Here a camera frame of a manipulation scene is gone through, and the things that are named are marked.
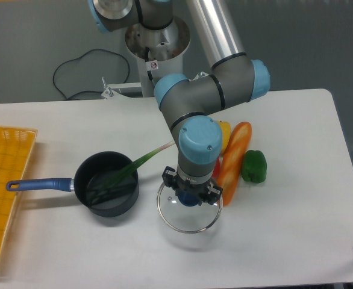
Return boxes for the middle metal table clamp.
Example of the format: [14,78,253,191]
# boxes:
[190,71,209,81]

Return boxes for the yellow bell pepper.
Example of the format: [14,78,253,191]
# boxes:
[217,120,231,155]

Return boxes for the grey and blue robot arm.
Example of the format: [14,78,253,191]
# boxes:
[89,1,270,205]

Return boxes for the orange baguette loaf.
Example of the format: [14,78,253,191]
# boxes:
[217,122,252,206]

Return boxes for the glass pot lid blue knob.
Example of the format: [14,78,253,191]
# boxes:
[156,180,224,234]

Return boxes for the green bell pepper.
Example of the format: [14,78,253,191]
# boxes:
[241,150,267,184]

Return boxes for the green onion stalk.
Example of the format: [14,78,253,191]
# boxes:
[87,141,175,205]

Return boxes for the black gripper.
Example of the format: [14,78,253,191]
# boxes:
[162,166,222,205]

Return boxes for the yellow woven basket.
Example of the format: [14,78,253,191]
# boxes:
[0,126,38,259]

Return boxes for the black cable on floor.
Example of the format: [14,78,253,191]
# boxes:
[52,48,131,101]

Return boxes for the dark saucepan with blue handle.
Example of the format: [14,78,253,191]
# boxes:
[5,151,139,217]

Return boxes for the left metal table clamp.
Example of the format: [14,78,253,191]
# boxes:
[101,77,143,99]

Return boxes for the red bell pepper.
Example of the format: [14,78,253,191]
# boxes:
[212,158,220,179]

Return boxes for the metal table clamp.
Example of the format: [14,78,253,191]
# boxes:
[101,77,143,99]
[190,71,209,81]

